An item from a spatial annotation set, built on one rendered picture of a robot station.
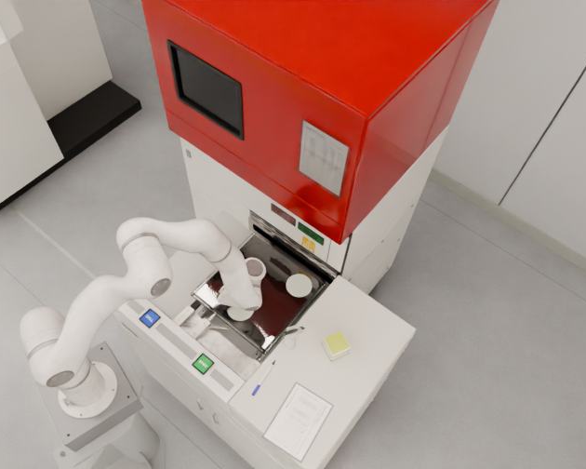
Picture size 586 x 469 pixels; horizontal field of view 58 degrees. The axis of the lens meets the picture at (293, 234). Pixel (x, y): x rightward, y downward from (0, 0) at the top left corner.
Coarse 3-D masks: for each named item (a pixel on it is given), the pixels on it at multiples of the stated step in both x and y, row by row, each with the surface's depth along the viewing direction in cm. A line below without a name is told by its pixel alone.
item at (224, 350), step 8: (192, 320) 195; (200, 320) 195; (184, 328) 193; (192, 328) 194; (208, 328) 194; (208, 336) 192; (216, 336) 192; (208, 344) 191; (216, 344) 191; (224, 344) 191; (232, 344) 191; (216, 352) 189; (224, 352) 189; (232, 352) 189; (240, 352) 190; (224, 360) 188; (232, 360) 188; (240, 360) 188; (248, 360) 188; (232, 368) 186; (240, 368) 186
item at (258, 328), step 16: (256, 240) 213; (256, 256) 209; (272, 256) 209; (272, 272) 206; (288, 272) 206; (304, 272) 206; (208, 288) 201; (272, 288) 202; (208, 304) 197; (272, 304) 198; (288, 304) 198; (256, 320) 194; (272, 320) 195; (288, 320) 195; (256, 336) 191; (272, 336) 191
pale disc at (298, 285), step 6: (294, 276) 205; (300, 276) 205; (306, 276) 205; (288, 282) 203; (294, 282) 204; (300, 282) 204; (306, 282) 204; (288, 288) 202; (294, 288) 202; (300, 288) 202; (306, 288) 202; (294, 294) 201; (300, 294) 201; (306, 294) 201
